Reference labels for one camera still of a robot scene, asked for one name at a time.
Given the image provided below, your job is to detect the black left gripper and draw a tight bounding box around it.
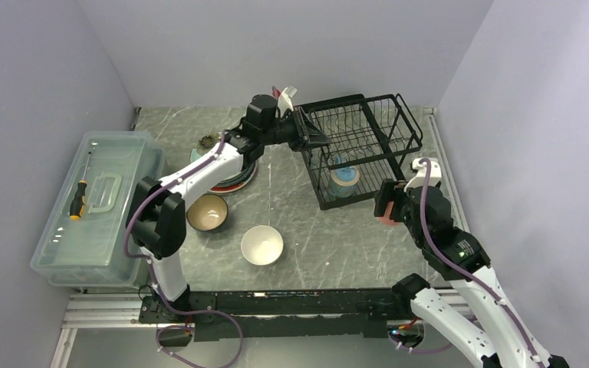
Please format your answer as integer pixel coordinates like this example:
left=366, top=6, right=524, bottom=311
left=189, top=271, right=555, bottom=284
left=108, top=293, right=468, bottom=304
left=261, top=107, right=331, bottom=152

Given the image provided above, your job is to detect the blue mug orange inside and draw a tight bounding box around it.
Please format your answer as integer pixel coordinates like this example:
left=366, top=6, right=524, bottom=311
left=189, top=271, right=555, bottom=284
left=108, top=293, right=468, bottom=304
left=327, top=166, right=360, bottom=200

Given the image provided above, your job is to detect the black wire dish rack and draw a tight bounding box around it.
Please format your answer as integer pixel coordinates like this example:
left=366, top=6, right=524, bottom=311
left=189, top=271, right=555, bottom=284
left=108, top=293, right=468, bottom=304
left=301, top=94, right=423, bottom=210

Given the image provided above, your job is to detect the light blue flower plate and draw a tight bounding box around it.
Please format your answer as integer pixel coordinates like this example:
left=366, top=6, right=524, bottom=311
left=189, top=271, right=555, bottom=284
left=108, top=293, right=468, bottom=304
left=189, top=133, right=221, bottom=163

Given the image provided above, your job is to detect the white bowl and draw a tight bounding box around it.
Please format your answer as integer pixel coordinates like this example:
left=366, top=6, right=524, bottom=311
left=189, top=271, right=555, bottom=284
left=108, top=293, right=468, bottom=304
left=240, top=225, right=284, bottom=266

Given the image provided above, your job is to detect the pink mug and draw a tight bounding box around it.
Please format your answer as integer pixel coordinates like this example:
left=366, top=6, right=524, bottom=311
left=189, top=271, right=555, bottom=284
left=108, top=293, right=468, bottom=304
left=377, top=202, right=398, bottom=226

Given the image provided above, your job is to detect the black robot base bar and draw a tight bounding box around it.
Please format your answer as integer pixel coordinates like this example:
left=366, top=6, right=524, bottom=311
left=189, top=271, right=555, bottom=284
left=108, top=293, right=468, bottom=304
left=138, top=287, right=413, bottom=342

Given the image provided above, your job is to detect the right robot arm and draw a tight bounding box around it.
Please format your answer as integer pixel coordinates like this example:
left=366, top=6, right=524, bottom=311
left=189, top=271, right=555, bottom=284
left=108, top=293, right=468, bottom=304
left=373, top=179, right=568, bottom=367

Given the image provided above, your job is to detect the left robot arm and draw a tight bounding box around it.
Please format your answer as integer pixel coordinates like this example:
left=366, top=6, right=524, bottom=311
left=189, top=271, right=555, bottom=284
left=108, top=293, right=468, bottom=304
left=123, top=94, right=331, bottom=322

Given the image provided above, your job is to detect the red rimmed bottom plate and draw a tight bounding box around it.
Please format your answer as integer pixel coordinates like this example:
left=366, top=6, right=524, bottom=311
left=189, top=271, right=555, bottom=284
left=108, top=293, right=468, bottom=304
left=209, top=163, right=257, bottom=194

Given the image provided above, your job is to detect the dark bowl beige inside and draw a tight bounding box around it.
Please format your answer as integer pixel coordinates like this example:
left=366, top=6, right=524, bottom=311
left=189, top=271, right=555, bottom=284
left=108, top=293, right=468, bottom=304
left=186, top=194, right=229, bottom=232

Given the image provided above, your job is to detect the yellow black screwdriver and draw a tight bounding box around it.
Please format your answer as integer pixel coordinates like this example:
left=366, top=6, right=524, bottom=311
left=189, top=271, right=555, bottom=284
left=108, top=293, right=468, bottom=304
left=69, top=151, right=92, bottom=221

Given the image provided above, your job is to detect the clear plastic storage box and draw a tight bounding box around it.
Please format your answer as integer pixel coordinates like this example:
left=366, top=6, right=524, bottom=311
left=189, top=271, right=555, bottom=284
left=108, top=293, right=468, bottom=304
left=30, top=131, right=165, bottom=289

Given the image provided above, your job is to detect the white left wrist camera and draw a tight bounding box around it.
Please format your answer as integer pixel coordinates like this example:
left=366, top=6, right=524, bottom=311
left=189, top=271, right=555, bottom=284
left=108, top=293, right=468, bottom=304
left=271, top=86, right=298, bottom=117

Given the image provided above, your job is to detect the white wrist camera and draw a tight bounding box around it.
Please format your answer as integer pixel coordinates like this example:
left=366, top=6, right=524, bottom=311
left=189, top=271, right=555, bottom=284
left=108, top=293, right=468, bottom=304
left=404, top=157, right=443, bottom=192
left=271, top=86, right=298, bottom=117

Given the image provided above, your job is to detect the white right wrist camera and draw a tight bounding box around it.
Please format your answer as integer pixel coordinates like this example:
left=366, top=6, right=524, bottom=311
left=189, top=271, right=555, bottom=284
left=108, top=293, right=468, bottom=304
left=404, top=157, right=443, bottom=192

